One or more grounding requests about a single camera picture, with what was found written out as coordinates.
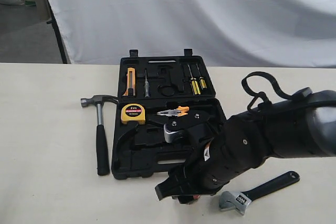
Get black electrical tape roll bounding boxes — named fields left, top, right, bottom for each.
left=190, top=195, right=201, bottom=204

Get yellow tape measure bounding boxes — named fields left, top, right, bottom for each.
left=121, top=103, right=145, bottom=125

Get black plastic tool case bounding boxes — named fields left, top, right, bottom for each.
left=111, top=49, right=226, bottom=179

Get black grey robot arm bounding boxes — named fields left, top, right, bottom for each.
left=155, top=90, right=335, bottom=204

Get steel claw hammer black grip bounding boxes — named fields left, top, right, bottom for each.
left=80, top=94, right=119, bottom=176

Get orange utility knife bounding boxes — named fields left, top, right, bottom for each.
left=123, top=67, right=136, bottom=97

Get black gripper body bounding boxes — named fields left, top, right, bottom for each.
left=169, top=129, right=226, bottom=204

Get small yellow black screwdriver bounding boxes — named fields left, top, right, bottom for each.
left=196, top=64, right=207, bottom=90

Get large yellow black screwdriver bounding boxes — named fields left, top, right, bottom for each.
left=187, top=64, right=201, bottom=95

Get white backdrop cloth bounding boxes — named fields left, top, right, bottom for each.
left=49, top=0, right=335, bottom=68

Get clear tester screwdriver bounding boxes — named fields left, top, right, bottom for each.
left=144, top=69, right=150, bottom=98

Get black backdrop stand pole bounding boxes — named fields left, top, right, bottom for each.
left=44, top=0, right=69, bottom=64

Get black handled adjustable wrench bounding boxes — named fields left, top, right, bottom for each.
left=218, top=171, right=300, bottom=216

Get orange handled pliers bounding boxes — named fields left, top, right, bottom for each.
left=156, top=106, right=190, bottom=117

